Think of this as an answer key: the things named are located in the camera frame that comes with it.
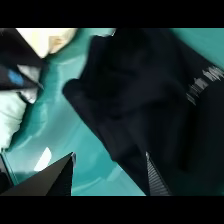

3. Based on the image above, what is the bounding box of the black garment with blue print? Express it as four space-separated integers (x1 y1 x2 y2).
0 28 45 92

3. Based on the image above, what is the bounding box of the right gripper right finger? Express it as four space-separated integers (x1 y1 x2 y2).
145 151 173 197

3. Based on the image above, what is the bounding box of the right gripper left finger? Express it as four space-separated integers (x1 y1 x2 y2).
0 152 77 197

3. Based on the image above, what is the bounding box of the black garment with white print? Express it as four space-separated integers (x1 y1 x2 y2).
62 28 224 197

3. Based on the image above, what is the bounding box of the cream garment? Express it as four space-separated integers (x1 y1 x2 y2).
15 28 80 60

